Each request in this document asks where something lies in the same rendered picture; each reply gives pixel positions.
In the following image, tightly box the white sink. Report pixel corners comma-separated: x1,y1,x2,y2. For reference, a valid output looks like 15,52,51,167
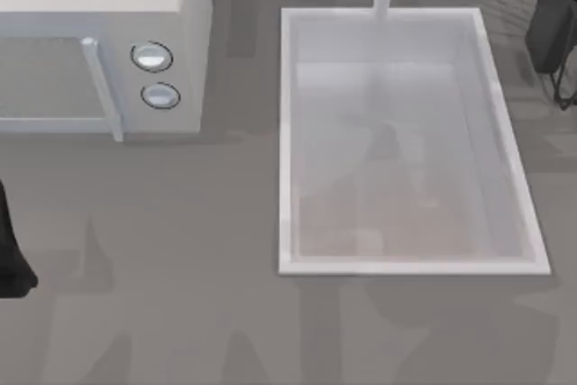
275,6,553,277

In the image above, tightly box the small microwave knob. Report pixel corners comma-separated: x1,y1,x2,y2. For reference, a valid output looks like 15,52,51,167
140,81,182,111

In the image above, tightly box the large microwave knob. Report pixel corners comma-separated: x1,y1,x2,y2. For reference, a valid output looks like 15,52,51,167
130,40,175,74

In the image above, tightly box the pale microwave oven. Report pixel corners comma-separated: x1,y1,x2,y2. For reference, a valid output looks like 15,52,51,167
0,0,214,142

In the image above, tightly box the microwave oven door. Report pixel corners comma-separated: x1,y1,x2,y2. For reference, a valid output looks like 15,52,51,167
0,35,124,142

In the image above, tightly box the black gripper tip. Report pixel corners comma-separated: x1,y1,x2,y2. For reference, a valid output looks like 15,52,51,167
0,179,39,300

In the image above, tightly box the microwave door handle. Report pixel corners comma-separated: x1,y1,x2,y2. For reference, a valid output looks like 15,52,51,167
80,36,124,142

